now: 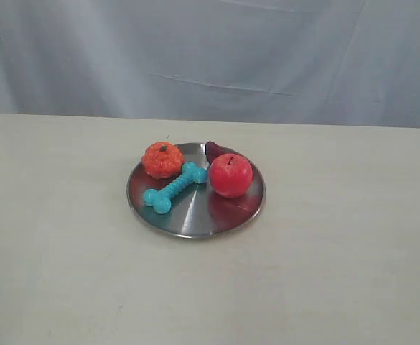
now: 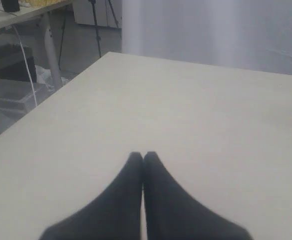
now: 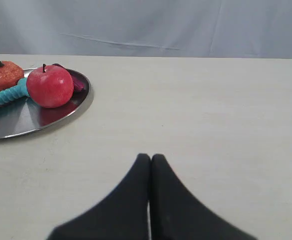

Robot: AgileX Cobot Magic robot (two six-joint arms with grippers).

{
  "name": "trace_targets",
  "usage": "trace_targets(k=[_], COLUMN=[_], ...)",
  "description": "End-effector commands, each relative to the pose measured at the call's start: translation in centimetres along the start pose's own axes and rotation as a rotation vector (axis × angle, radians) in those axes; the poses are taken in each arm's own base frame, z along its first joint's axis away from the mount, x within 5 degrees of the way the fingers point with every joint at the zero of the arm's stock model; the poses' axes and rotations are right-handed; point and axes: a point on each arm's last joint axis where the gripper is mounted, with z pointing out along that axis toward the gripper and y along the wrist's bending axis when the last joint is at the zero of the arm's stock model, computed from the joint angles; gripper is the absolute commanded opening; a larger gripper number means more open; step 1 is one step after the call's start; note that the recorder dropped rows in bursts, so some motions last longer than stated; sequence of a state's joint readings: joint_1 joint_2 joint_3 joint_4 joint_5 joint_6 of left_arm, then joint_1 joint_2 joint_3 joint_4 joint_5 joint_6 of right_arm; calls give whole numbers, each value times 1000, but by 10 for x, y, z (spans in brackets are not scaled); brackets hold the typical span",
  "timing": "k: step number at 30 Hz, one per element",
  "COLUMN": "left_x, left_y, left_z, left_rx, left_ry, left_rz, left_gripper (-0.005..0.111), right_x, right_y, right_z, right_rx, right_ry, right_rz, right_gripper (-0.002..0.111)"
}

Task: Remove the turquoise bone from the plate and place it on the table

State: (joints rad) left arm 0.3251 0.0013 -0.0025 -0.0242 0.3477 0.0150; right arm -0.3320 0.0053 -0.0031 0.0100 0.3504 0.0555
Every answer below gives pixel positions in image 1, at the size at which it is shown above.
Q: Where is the white backdrop cloth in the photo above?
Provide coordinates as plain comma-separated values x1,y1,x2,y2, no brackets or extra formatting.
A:
0,1,420,127

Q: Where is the red apple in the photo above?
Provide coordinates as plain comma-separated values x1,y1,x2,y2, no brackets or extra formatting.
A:
208,153,253,198

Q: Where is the orange toy pumpkin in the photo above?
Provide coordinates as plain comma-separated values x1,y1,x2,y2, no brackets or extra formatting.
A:
141,142,185,179

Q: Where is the round stainless steel plate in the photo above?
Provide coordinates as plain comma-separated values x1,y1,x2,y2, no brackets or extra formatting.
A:
126,163,266,239

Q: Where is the dark purple object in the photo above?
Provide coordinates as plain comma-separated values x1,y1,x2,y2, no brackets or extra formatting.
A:
205,141,227,165

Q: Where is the teal toy bone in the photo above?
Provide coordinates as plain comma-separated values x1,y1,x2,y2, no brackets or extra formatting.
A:
142,162,208,214

